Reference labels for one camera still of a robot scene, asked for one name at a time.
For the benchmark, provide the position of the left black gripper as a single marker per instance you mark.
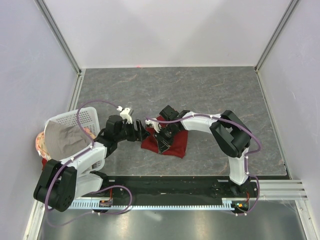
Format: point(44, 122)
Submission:
point(136, 135)

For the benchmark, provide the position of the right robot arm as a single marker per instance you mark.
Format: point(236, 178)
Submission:
point(231, 135)

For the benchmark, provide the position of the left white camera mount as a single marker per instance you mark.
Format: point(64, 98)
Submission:
point(125, 113)

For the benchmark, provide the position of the left aluminium frame post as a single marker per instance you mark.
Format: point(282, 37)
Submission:
point(46, 13)

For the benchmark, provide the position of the red cloth napkin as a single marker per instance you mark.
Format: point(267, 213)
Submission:
point(179, 146)

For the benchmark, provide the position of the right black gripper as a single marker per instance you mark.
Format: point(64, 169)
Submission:
point(162, 146)

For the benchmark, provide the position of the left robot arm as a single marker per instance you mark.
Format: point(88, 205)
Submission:
point(59, 185)

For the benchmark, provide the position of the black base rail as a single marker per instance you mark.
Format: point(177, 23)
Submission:
point(211, 186)

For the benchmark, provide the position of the right aluminium frame post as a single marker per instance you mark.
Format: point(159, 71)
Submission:
point(276, 33)

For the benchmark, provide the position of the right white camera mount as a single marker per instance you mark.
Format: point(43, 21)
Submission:
point(152, 123)

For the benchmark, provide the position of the white plastic basket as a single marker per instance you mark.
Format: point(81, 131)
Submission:
point(87, 117)

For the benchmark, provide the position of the aluminium frame post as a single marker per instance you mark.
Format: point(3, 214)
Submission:
point(46, 13)
point(276, 33)

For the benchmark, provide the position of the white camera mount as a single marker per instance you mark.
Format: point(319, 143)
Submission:
point(152, 123)
point(125, 113)

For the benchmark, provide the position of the white slotted cable duct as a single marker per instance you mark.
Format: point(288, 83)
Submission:
point(97, 204)

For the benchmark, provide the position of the patterned plate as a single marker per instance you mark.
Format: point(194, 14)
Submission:
point(40, 143)

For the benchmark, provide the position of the red cloth in basket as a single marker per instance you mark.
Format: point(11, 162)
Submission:
point(44, 162)

